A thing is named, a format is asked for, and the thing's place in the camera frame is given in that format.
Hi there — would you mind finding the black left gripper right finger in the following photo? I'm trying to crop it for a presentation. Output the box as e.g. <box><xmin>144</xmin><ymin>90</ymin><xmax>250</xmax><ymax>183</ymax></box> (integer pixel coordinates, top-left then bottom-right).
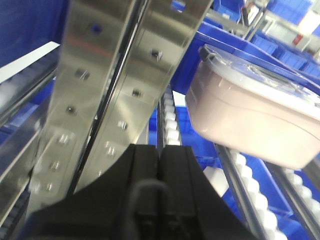
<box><xmin>159</xmin><ymin>145</ymin><xmax>256</xmax><ymax>240</ymax></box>

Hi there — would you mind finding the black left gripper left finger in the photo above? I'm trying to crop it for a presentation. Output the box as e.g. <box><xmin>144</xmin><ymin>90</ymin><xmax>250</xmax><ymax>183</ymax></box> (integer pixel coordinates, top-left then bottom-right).
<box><xmin>24</xmin><ymin>144</ymin><xmax>159</xmax><ymax>240</ymax></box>

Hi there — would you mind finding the white lidded storage bin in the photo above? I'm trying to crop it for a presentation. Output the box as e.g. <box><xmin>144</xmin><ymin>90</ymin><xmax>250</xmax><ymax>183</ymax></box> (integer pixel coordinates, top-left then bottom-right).
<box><xmin>185</xmin><ymin>44</ymin><xmax>320</xmax><ymax>169</ymax></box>

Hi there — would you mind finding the blue bin behind white bin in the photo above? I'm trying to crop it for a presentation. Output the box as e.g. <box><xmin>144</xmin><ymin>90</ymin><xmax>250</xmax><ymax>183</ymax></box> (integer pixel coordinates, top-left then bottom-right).
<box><xmin>170</xmin><ymin>22</ymin><xmax>320</xmax><ymax>95</ymax></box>

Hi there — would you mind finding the white roller track right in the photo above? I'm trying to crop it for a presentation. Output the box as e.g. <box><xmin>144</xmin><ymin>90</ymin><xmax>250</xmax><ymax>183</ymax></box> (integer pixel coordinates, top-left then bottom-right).
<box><xmin>214</xmin><ymin>144</ymin><xmax>287</xmax><ymax>240</ymax></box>

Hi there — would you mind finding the white roller track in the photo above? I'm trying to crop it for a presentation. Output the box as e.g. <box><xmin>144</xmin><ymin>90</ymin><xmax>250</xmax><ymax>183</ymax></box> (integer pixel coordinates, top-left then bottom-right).
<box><xmin>157</xmin><ymin>84</ymin><xmax>182</xmax><ymax>151</ymax></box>
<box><xmin>214</xmin><ymin>144</ymin><xmax>287</xmax><ymax>240</ymax></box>

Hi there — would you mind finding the white roller track centre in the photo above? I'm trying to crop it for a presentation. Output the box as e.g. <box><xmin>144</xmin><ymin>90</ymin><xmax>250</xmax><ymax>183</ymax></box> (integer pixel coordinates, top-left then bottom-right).
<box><xmin>157</xmin><ymin>84</ymin><xmax>182</xmax><ymax>151</ymax></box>

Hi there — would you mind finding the steel shelf upright post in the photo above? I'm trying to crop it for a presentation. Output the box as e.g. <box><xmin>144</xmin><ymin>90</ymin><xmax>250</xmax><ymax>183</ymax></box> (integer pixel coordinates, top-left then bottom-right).
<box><xmin>27</xmin><ymin>0</ymin><xmax>211</xmax><ymax>215</ymax></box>

